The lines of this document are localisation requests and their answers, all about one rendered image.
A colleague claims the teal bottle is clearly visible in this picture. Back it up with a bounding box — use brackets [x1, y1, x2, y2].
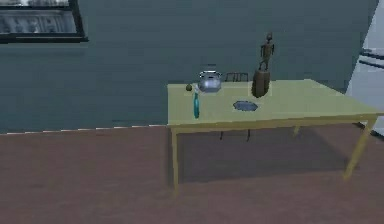
[192, 84, 201, 120]

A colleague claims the silver kettle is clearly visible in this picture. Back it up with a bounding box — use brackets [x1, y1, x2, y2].
[198, 70, 223, 93]

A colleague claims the brown wooden figure statue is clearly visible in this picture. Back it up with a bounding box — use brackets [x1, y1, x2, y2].
[251, 31, 276, 99]

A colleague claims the yellow wooden table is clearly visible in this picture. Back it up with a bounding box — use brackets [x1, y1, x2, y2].
[166, 78, 384, 198]

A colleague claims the black framed window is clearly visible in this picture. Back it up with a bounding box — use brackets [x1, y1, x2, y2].
[0, 0, 90, 44]

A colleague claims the white fridge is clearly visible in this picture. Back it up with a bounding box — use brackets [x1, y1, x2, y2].
[345, 0, 384, 138]

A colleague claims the dark fridge handle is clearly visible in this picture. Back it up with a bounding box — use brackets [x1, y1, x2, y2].
[358, 48, 384, 70]

